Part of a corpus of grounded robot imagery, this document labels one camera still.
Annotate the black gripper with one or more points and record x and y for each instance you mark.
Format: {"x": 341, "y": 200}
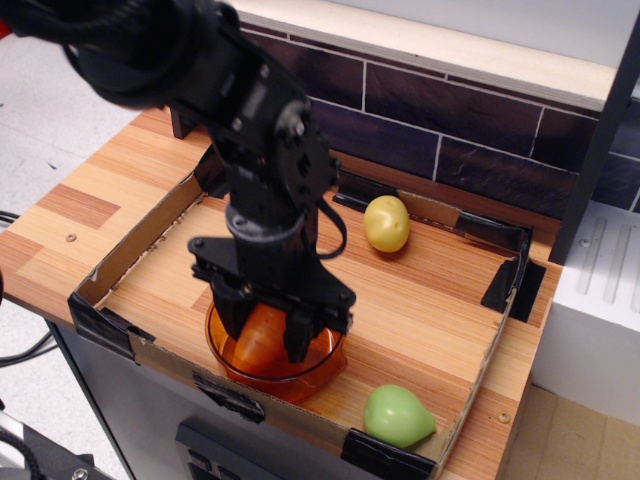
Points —
{"x": 277, "y": 267}

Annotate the orange toy carrot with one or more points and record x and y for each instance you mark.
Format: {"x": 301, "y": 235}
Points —
{"x": 261, "y": 341}

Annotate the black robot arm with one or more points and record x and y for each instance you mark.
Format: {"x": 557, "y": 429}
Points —
{"x": 191, "y": 57}

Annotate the orange transparent plastic pot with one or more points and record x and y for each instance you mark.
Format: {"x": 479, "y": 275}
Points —
{"x": 291, "y": 382}

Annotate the cardboard fence with black tape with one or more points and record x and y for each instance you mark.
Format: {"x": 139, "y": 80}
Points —
{"x": 419, "y": 323}

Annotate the yellow toy potato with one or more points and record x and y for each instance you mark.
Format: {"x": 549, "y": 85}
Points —
{"x": 387, "y": 224}

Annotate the green toy pear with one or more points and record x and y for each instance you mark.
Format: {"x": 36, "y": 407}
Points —
{"x": 395, "y": 415}

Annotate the dark brick backsplash panel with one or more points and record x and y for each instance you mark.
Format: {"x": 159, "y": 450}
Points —
{"x": 505, "y": 122}

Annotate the white ribbed sink unit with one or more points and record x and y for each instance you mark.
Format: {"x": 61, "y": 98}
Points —
{"x": 589, "y": 349}

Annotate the black bracket with screw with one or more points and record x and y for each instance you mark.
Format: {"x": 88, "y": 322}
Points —
{"x": 27, "y": 454}

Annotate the black upright post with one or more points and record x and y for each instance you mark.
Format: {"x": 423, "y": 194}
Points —
{"x": 612, "y": 114}

